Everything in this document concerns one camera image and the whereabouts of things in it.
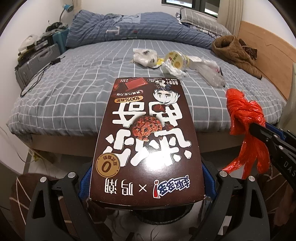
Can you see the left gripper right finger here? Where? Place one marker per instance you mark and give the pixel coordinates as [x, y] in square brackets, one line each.
[237, 210]

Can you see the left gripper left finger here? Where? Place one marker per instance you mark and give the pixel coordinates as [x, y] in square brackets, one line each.
[45, 220]

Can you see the grey checked bed sheet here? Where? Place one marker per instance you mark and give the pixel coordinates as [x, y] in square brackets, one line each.
[71, 97]

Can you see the black charger with cable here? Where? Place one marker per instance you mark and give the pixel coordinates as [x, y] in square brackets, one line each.
[40, 75]

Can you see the dark framed window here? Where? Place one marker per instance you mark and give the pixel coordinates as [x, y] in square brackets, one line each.
[209, 7]

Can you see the grey suitcase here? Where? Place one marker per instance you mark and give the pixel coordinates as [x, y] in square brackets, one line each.
[29, 68]

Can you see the white device on suitcase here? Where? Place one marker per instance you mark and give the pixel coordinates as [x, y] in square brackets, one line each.
[28, 42]

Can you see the clear plastic bag red print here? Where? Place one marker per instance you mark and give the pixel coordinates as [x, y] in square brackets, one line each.
[212, 64]

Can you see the beige curtain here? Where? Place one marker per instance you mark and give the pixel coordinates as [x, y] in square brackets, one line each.
[230, 15]

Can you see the yellow yogurt cup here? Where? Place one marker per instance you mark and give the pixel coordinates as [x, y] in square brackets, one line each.
[178, 59]

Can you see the white tissue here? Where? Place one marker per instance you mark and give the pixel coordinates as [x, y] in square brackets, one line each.
[169, 69]

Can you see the clear bubble wrap roll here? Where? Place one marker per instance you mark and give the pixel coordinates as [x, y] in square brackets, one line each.
[212, 77]

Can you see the black trash bin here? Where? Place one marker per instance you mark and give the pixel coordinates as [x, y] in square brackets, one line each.
[160, 216]

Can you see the yellow snack wrapper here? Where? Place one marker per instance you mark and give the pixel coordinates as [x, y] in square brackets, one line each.
[159, 62]

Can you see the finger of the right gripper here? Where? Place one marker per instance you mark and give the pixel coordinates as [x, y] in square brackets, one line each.
[277, 131]
[263, 134]

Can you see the teal plastic stool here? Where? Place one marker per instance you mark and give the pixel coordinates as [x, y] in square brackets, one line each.
[60, 39]

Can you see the blue desk lamp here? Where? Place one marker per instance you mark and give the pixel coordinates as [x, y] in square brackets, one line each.
[67, 8]

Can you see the clear bag with mask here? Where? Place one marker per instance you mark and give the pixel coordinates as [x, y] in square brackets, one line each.
[145, 57]

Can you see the blue striped duvet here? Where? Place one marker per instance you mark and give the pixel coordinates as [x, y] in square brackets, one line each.
[90, 28]

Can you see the grey checked pillow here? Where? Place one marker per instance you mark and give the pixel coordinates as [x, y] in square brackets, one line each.
[197, 21]

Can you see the white cardboard box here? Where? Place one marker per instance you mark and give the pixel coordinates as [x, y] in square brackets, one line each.
[194, 61]

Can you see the orange plastic bag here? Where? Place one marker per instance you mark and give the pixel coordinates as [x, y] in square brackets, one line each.
[242, 114]

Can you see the person's brown patterned trousers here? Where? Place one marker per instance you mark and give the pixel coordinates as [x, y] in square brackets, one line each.
[20, 198]

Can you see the brown cookie box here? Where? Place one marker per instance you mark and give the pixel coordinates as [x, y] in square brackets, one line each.
[147, 154]

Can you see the brown fleece jacket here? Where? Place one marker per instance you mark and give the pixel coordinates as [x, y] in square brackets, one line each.
[237, 52]

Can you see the wooden headboard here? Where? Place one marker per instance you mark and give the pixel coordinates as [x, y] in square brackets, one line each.
[275, 56]

